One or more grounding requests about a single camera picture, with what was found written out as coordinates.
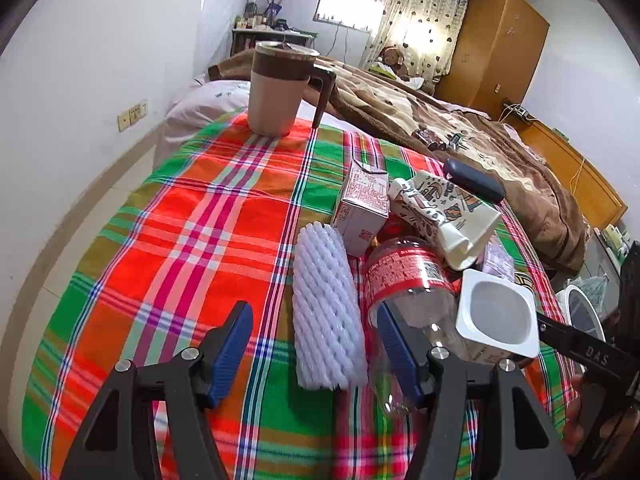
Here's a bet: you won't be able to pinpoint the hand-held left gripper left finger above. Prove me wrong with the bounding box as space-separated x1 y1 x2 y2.
60 301 256 480

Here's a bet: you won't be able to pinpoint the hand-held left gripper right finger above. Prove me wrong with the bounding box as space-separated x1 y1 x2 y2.
376 302 578 480

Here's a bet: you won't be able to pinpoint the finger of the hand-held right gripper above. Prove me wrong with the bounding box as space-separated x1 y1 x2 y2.
537 312 626 381

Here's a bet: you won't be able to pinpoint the white trash bin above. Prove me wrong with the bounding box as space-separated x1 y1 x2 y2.
555 284 608 346

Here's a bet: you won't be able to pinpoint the clear bottle with red label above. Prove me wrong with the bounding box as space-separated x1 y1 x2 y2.
362 237 481 417

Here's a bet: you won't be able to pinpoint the white foam net sleeve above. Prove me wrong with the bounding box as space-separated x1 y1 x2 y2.
291 221 368 391

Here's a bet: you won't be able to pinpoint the white yogurt cup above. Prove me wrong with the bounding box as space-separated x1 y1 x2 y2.
455 268 541 365

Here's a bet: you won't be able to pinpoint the person's right hand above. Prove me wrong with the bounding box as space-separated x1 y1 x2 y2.
562 374 601 456

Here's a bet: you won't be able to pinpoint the clear plastic bag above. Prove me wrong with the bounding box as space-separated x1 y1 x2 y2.
570 260 623 321

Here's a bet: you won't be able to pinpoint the stack of boxes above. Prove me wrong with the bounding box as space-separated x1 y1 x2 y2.
600 225 631 266

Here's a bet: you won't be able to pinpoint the colourful plaid cloth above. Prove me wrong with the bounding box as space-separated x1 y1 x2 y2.
22 110 581 480

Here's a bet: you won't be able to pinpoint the white and red milk carton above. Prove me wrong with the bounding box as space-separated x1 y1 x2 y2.
331 157 391 258

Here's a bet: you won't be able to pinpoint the wooden headboard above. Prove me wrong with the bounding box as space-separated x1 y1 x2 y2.
517 120 628 231

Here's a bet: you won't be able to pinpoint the dark blue glasses case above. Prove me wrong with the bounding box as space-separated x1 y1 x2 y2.
444 158 507 204

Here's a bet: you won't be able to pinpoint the dark snack packet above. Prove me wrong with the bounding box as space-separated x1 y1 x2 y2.
412 127 448 151

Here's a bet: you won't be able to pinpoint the white bedsheet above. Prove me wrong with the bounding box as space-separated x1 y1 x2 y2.
155 72 351 171

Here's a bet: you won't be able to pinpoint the power strip with chargers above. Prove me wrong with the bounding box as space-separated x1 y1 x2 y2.
502 100 536 123

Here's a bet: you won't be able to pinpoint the brown patterned blanket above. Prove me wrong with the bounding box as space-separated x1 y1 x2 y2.
207 49 591 276

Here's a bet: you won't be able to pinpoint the beige mug with brown lid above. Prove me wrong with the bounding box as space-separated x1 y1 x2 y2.
247 41 337 136

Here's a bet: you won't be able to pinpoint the brown teddy bear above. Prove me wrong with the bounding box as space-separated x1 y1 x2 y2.
377 45 416 78

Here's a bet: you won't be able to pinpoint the wooden wardrobe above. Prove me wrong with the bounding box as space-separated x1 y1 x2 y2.
435 0 551 122

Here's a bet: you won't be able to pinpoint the small shelf unit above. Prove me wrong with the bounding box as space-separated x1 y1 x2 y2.
231 27 320 58

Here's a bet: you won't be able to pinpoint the jars and bottles on shelf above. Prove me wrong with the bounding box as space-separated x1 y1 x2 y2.
235 0 288 31

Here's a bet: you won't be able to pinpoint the spotted curtain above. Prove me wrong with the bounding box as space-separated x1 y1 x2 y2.
362 0 473 81

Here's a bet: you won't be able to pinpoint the window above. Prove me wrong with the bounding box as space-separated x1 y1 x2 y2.
314 0 386 28

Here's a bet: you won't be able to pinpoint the yellow cable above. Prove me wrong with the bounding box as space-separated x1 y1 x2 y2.
570 155 587 192

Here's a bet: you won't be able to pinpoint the wall socket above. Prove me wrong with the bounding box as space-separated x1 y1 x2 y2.
117 101 149 133

